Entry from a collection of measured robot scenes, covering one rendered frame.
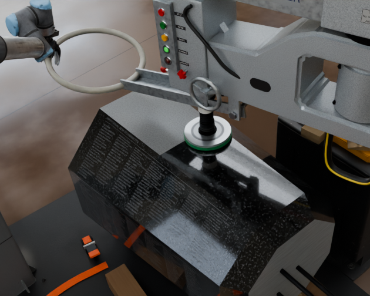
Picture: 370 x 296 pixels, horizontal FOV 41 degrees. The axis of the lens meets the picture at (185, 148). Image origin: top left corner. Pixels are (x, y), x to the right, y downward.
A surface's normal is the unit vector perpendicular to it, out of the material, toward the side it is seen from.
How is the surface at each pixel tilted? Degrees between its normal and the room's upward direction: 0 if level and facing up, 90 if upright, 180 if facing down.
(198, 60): 90
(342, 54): 90
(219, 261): 45
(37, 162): 0
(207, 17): 90
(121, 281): 0
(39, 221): 0
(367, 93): 90
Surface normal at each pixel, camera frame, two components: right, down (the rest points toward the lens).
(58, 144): -0.08, -0.74
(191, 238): -0.59, -0.18
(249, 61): -0.60, 0.58
